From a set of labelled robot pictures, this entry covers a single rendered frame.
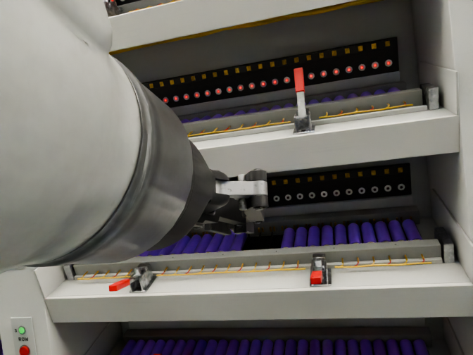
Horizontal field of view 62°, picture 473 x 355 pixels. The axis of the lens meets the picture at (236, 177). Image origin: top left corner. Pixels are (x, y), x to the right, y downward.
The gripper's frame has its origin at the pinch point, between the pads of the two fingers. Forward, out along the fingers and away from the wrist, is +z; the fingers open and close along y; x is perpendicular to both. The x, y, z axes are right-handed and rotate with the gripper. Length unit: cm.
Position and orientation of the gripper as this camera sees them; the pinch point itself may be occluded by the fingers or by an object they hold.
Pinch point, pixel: (229, 217)
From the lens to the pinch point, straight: 40.1
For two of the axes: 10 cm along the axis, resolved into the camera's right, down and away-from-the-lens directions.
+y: -9.6, 1.0, 2.5
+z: 2.7, 2.0, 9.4
